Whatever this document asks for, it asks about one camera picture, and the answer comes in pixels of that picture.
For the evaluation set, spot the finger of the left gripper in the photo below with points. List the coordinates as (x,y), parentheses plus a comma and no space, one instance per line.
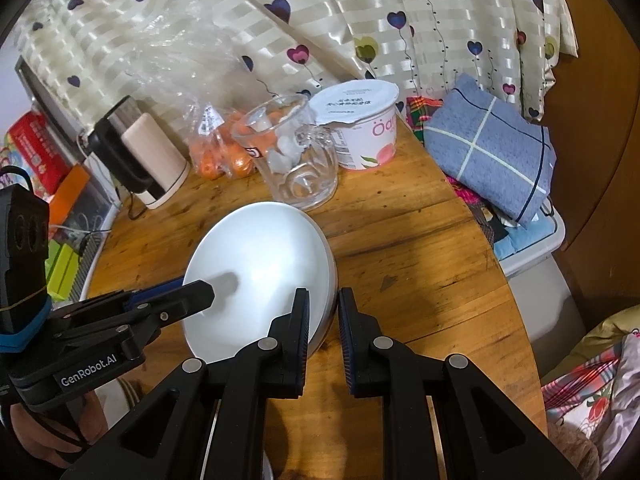
(166,309)
(144,295)

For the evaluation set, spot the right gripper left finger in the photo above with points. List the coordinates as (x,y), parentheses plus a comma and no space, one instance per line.
(287,363)

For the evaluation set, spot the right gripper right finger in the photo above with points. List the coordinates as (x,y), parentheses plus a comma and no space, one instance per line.
(364,348)

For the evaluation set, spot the white bowl blue rim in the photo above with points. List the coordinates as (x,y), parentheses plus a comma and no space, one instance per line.
(255,259)

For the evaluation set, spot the person's left hand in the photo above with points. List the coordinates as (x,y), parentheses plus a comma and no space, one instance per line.
(41,444)

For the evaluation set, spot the chevron pattern box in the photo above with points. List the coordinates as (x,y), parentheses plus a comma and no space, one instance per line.
(87,263)

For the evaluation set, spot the lower green box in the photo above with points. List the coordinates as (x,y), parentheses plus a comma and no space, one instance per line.
(61,268)

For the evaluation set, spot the orange box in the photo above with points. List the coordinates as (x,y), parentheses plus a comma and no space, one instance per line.
(67,194)

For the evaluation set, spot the white electric kettle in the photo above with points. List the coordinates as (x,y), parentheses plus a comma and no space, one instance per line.
(139,153)

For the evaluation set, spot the clear glass mug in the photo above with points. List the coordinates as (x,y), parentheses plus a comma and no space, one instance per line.
(295,156)

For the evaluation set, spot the red snack package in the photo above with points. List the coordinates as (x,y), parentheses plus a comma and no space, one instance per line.
(31,137)

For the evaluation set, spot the white plastic storage box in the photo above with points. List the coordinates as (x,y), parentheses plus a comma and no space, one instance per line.
(552,322)

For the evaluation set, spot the peach yogurt cup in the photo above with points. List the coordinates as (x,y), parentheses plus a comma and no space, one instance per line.
(361,116)

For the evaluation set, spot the folded blue checked cloth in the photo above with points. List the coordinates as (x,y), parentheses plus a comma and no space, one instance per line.
(483,143)

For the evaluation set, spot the bag of oranges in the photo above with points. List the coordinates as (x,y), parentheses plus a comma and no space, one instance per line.
(190,67)

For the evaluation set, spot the floral bedding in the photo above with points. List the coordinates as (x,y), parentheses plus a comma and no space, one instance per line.
(592,400)

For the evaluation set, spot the heart pattern curtain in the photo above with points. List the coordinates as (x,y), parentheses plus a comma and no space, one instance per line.
(80,49)

